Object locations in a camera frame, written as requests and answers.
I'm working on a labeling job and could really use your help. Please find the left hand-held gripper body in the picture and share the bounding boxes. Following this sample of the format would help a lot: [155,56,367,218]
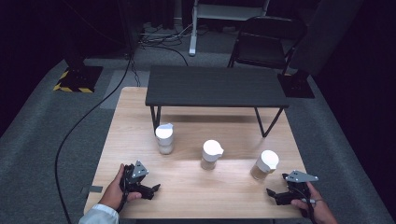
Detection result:
[120,160,156,201]

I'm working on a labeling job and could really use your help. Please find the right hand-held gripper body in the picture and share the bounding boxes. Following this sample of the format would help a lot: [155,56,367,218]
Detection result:
[279,170,319,206]

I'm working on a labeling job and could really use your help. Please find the white-lid jar of brown powder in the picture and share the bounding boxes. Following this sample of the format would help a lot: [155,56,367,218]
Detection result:
[249,149,280,182]
[200,139,225,171]

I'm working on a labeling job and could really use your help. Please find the white-lid jar of white powder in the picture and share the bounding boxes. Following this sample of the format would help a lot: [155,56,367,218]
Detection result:
[154,122,175,156]

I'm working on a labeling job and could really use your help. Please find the black shelf with metal legs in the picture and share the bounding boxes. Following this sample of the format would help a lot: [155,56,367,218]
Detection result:
[145,64,290,138]

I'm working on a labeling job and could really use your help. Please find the person's left hand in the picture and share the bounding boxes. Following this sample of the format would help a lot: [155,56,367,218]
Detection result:
[99,163,143,211]

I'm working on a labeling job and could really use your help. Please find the person's right hand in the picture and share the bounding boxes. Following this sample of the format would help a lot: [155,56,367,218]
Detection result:
[290,181,339,224]

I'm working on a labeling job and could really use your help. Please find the grey tape marker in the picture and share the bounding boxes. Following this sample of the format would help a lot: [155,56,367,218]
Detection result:
[80,185,104,196]

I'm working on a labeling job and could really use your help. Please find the plain black stand base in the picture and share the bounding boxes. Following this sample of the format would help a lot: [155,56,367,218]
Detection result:
[277,70,316,100]

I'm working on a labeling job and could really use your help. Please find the black stand base yellow stripes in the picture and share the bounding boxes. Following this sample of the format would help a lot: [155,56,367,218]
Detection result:
[52,46,105,94]

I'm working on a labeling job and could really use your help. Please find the black folding chair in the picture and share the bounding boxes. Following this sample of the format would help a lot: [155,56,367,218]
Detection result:
[227,16,308,76]

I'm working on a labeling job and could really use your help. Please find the dark grey leaning panel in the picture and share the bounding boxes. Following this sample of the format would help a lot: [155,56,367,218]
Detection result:
[289,0,365,77]

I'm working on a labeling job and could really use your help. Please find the white metal stand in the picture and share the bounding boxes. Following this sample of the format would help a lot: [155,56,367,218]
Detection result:
[188,0,272,58]

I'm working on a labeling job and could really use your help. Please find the right hand-held gripper cable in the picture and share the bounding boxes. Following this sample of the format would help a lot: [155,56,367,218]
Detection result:
[297,186,317,219]

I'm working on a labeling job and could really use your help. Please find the long black floor cable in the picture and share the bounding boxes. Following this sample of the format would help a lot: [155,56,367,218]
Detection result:
[54,52,134,224]

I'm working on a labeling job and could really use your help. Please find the bundle of floor cables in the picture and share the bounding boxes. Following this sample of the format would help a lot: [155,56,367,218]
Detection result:
[138,22,195,67]

